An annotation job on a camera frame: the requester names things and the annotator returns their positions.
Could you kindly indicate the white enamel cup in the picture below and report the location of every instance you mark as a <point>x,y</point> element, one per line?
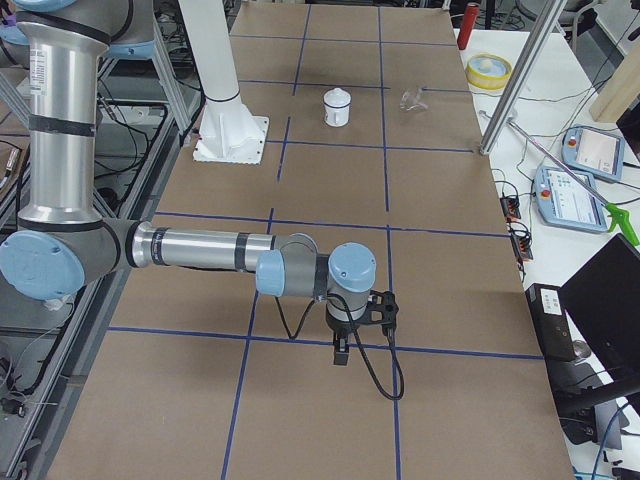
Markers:
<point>336,116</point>

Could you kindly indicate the clear plastic funnel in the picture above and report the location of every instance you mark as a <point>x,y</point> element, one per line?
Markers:
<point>413,100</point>

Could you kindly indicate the orange black adapter lower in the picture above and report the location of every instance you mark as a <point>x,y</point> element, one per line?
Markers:
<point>521,243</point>

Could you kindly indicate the orange black adapter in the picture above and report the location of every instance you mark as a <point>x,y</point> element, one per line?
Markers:
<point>521,243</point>
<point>511,207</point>

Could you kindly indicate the black desktop computer box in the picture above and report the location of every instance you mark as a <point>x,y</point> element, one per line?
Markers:
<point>550,322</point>

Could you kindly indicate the orange black adapter upper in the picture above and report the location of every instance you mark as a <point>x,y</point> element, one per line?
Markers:
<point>511,207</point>

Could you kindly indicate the near teach pendant tablet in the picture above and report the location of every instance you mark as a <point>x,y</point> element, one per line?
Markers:
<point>563,203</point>

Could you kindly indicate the teach pendant tablet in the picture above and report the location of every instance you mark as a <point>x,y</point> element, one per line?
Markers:
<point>563,203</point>
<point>594,151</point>

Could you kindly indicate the black computer monitor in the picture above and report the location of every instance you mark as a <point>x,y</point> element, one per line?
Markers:
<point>602,299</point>

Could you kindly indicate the far teach pendant tablet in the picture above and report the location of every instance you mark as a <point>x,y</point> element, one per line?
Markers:
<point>594,151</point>

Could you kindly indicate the red cylinder tube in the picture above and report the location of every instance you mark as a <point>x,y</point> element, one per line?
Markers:
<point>467,25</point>

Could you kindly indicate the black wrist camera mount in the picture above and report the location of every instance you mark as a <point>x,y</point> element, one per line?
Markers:
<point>382,311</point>

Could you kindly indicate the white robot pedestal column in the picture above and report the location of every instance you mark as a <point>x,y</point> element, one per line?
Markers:
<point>228,132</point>

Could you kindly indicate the aluminium frame post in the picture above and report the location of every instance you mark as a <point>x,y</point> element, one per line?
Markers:
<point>533,46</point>

